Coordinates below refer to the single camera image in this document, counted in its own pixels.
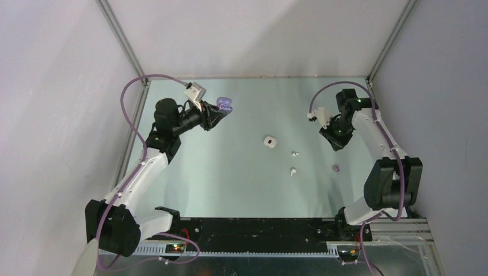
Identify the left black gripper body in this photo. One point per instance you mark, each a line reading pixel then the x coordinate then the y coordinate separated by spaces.
pixel 192 117

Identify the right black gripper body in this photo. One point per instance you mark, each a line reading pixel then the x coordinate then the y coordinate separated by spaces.
pixel 339 131

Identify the purple earbud charging case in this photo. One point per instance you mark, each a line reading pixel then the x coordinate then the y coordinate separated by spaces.
pixel 224 103

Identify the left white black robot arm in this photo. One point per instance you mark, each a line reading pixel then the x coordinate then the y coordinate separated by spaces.
pixel 111 220

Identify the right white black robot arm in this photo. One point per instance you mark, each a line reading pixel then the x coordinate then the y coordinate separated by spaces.
pixel 394 180

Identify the white earbud charging case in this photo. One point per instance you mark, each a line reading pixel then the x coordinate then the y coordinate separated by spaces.
pixel 270 141

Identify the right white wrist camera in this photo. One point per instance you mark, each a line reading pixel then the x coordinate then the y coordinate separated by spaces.
pixel 321 115

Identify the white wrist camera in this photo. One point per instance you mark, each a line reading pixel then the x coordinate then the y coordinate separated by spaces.
pixel 195 93
pixel 321 115

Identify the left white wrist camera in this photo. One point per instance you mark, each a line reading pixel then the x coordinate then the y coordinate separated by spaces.
pixel 195 93

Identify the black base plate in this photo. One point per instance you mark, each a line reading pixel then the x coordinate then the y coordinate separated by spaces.
pixel 267 235

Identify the aluminium frame rail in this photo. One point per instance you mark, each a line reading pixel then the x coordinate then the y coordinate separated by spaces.
pixel 403 247

